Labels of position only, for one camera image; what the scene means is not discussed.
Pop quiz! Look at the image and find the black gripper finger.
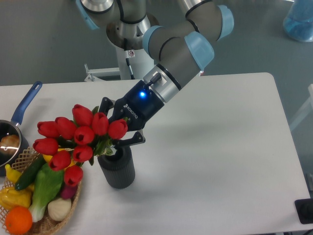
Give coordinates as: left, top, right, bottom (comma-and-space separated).
98, 97, 116, 116
112, 131, 146, 147

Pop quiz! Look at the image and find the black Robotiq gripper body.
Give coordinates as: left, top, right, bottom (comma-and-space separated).
109, 80, 164, 131

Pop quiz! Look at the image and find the red tulip bouquet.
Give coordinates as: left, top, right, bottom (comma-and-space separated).
33, 104, 128, 187

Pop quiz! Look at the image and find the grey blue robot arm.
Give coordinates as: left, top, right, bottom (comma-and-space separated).
76, 0, 234, 148

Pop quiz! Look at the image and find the dark grey ribbed vase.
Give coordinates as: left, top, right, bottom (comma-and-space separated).
98, 146, 135, 189

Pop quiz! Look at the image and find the yellow squash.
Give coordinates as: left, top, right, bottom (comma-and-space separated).
43, 148, 76, 171

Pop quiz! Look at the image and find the green cucumber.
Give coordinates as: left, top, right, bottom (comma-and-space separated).
15, 155, 46, 191

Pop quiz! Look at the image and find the purple red onion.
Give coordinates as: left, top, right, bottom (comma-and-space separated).
60, 184, 78, 199

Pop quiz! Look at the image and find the woven wicker basket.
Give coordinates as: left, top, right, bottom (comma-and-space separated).
0, 147, 82, 235

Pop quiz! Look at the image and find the green bok choy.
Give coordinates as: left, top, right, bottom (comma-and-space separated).
29, 164, 64, 223

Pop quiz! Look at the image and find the brown bread roll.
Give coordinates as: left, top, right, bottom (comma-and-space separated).
0, 135, 20, 156

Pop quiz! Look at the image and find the white garlic bulb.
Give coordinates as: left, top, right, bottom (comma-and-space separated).
47, 198, 71, 221

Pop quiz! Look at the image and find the yellow banana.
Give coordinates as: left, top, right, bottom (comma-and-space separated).
5, 164, 22, 184

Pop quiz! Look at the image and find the yellow gourd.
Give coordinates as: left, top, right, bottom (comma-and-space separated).
0, 187, 32, 211

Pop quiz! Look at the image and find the orange fruit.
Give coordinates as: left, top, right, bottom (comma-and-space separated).
5, 206, 33, 235

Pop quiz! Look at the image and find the black device at edge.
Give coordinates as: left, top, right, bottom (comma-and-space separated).
294, 198, 313, 224

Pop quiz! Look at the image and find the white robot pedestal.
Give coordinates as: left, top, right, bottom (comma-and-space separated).
84, 13, 158, 82

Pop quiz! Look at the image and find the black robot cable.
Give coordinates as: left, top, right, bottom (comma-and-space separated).
123, 38, 135, 80

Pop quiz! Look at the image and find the blue handled saucepan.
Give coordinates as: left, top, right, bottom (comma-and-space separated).
0, 81, 43, 177

